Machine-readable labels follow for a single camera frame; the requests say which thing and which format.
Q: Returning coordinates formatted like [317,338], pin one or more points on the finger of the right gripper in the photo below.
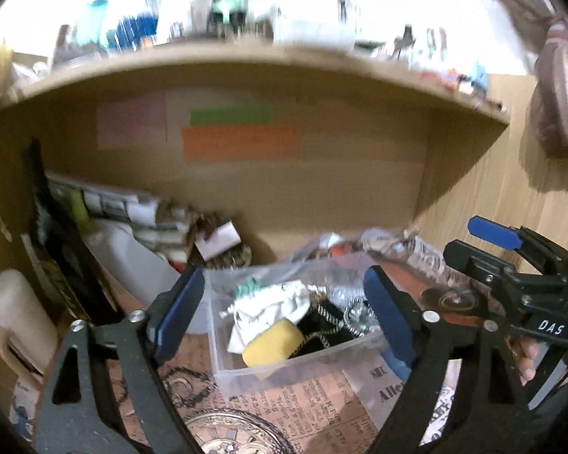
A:
[477,264]
[487,230]

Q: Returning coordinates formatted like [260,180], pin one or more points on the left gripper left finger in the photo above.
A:
[78,411]

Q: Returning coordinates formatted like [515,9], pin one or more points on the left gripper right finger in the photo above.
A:
[489,413]

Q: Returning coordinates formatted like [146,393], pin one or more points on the green knitted pouch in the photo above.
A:
[250,287]

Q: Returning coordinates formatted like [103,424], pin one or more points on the clear plastic storage box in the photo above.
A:
[327,344]

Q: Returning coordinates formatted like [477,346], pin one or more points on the grey glitter pouch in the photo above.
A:
[357,314]

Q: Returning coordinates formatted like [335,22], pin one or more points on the white black-trimmed fabric pouch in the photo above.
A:
[254,314]

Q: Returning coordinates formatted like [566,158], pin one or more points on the person's hand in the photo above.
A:
[525,352]

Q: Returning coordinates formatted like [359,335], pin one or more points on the dark wine bottle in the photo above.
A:
[65,258]

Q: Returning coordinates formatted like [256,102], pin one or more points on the rolled newspaper stack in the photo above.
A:
[158,224]

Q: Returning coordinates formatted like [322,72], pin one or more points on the beige mug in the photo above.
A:
[22,314]

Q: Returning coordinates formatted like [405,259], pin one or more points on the white paper card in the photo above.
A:
[222,239]

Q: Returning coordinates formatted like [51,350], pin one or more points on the wooden shelf board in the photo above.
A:
[298,71]

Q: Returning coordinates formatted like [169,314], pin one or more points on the orange sticky note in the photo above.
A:
[232,143]

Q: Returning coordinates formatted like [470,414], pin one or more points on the pink sticky note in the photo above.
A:
[132,122]

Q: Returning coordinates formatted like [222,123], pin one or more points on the pink striped curtain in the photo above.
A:
[542,26]

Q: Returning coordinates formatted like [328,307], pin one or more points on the green sticky note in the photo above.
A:
[244,115]

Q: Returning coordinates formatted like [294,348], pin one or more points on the blue liquid glass bottle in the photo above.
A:
[134,27]

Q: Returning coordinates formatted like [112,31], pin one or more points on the teal mouthwash bottle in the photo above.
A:
[97,10]

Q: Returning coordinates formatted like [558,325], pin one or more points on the mint green pump bottle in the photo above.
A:
[231,13]

